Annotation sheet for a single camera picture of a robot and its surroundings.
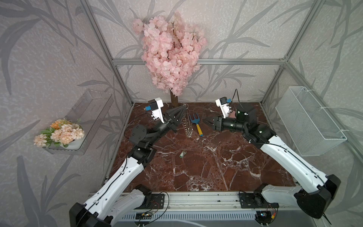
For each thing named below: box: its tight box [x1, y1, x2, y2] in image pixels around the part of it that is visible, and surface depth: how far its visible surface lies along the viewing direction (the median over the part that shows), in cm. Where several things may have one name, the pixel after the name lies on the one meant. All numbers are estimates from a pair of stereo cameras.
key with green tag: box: [179, 150, 188, 159], surface depth 93 cm
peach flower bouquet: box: [33, 118, 85, 148], surface depth 50 cm
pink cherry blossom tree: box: [133, 11, 208, 108], surface depth 73 cm
